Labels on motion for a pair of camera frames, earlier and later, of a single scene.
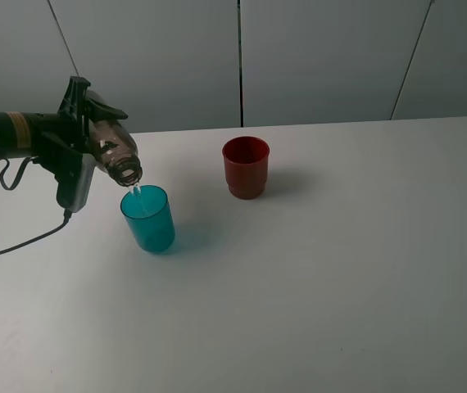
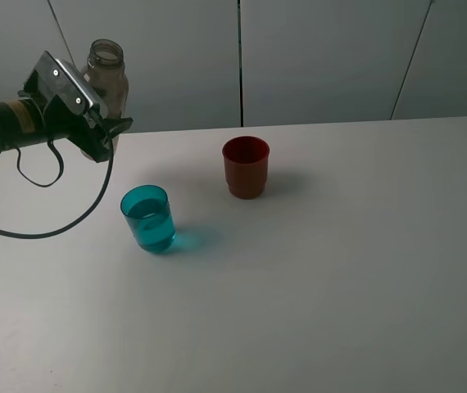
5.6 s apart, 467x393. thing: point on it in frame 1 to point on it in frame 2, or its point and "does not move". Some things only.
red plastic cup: x=246 y=159 does not move
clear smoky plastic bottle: x=114 y=146 to x=106 y=74
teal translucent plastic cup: x=147 y=211 does not move
